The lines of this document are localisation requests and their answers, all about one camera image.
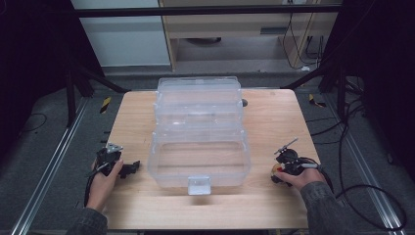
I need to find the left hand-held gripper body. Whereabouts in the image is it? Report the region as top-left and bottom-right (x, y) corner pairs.
(95, 142), (124, 177)

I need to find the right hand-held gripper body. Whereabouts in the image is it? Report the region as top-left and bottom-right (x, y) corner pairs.
(273, 137), (301, 176)

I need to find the small colourful clear packet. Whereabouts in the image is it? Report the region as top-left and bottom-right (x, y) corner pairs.
(271, 163), (285, 179)

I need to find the clear plastic storage box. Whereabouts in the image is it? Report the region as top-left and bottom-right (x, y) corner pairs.
(146, 75), (253, 197)

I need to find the person's right hand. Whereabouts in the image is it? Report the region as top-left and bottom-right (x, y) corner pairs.
(277, 167), (327, 192)

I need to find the person's left hand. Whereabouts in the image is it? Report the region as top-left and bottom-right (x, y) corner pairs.
(86, 159), (124, 213)

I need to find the yellow black striped tape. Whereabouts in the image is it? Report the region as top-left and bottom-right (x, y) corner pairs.
(307, 93), (327, 109)
(99, 96), (113, 115)

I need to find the black metal stand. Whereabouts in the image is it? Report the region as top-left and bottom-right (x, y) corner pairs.
(280, 62), (348, 121)
(63, 62), (131, 128)

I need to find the white cabinet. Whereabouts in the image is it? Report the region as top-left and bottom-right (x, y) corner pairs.
(68, 0), (172, 68)

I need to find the black curtain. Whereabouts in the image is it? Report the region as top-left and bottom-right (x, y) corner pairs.
(321, 0), (415, 180)
(0, 0), (103, 158)

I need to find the light wooden background desk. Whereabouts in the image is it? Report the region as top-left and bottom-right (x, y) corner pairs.
(158, 0), (342, 72)

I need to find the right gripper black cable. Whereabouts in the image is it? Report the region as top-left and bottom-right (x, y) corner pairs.
(298, 157), (335, 194)

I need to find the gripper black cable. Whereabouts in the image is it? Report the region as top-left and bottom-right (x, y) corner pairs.
(298, 157), (335, 194)
(83, 162), (106, 209)

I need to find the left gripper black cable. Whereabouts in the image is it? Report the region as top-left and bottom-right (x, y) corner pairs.
(83, 162), (106, 209)

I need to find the long black floor cable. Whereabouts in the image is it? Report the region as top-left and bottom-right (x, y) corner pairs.
(336, 97), (408, 231)

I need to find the silver metal floor rail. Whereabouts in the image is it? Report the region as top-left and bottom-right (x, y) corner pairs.
(9, 97), (89, 235)
(321, 94), (409, 235)

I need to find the thin black floor cable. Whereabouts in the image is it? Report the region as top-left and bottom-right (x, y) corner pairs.
(19, 113), (48, 135)

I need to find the black hanging desk cable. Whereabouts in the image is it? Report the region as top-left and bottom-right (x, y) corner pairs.
(282, 13), (324, 71)

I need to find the black horizontal frame bar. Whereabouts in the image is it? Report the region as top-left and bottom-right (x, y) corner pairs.
(69, 3), (342, 18)

